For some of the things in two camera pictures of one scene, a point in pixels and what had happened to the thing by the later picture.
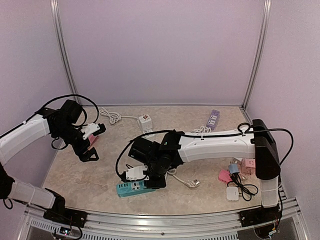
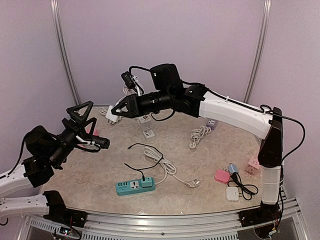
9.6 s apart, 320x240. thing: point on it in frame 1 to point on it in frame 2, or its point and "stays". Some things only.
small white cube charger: (235, 159) to (111, 116)
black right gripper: (159, 184) to (133, 107)
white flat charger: (232, 193) stays
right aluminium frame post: (265, 28) stays
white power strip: (115, 117) to (145, 124)
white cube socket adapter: (145, 122) stays
